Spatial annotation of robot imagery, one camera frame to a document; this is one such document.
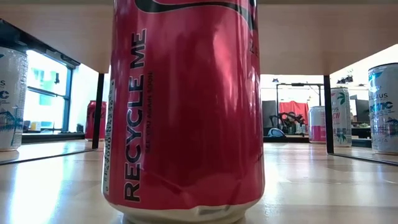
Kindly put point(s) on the black computer monitor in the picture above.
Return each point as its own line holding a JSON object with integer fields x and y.
{"x": 362, "y": 112}

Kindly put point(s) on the black hanging cloth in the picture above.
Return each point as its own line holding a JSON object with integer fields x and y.
{"x": 270, "y": 113}

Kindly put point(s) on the black background robot arm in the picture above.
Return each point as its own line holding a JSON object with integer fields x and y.
{"x": 289, "y": 119}

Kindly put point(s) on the red cola can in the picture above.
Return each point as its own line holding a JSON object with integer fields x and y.
{"x": 89, "y": 121}
{"x": 186, "y": 109}

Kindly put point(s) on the pink and white soda can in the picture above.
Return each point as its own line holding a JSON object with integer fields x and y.
{"x": 316, "y": 124}

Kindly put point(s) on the window with black frame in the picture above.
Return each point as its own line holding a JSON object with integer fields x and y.
{"x": 46, "y": 102}

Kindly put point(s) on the black metal table frame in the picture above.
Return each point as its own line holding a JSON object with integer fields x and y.
{"x": 53, "y": 137}

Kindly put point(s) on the black ceiling spotlights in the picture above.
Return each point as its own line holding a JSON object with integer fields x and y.
{"x": 345, "y": 80}

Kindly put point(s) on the white and blue rounded object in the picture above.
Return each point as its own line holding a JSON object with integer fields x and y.
{"x": 275, "y": 132}

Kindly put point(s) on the red hanging cloth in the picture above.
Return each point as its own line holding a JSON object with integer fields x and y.
{"x": 293, "y": 107}

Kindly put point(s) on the black metal rack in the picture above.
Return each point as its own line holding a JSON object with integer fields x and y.
{"x": 299, "y": 84}

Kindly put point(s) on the white slim can blue palm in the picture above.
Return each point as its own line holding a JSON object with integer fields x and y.
{"x": 384, "y": 109}
{"x": 12, "y": 102}

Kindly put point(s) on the white slim can green palm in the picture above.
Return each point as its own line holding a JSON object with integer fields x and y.
{"x": 341, "y": 118}

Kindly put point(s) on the wooden shelf with black legs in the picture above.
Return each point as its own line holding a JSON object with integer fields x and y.
{"x": 311, "y": 40}

